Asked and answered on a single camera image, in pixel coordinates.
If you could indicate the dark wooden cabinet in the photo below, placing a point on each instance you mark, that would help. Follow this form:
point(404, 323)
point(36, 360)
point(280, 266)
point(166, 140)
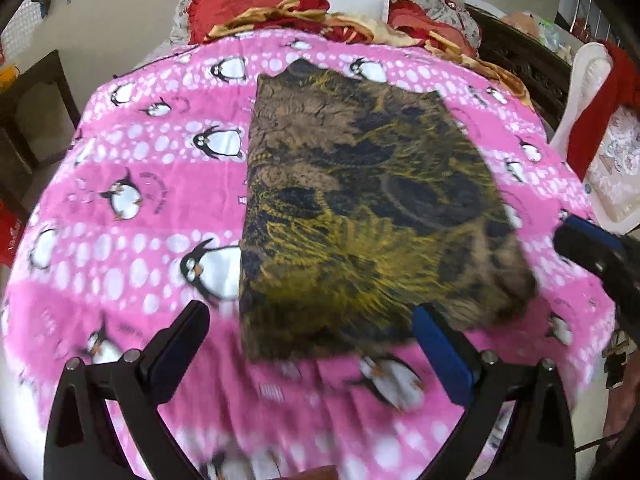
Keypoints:
point(39, 117)

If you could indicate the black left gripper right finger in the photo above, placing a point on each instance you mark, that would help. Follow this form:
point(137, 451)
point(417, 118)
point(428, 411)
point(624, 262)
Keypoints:
point(539, 440)

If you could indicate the white chair with lace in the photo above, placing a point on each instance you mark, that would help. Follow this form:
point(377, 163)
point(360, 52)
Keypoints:
point(612, 179)

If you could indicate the red and gold blanket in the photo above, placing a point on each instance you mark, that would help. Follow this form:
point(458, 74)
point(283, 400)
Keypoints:
point(409, 27)

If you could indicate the white paper on bed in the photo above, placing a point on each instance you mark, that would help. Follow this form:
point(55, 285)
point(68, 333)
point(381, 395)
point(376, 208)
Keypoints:
point(374, 9)

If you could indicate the brown floral patterned garment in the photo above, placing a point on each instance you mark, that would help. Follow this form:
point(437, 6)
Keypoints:
point(364, 201)

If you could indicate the red cloth on chair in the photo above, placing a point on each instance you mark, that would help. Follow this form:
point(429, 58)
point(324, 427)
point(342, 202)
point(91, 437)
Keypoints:
point(620, 88)

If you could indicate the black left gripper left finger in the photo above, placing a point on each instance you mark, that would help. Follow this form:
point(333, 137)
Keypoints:
point(81, 440)

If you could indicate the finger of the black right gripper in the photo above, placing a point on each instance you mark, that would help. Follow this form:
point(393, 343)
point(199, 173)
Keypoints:
point(587, 245)

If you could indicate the dark carved wooden headboard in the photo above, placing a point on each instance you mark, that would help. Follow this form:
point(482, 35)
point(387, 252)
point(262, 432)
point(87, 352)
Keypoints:
point(546, 76)

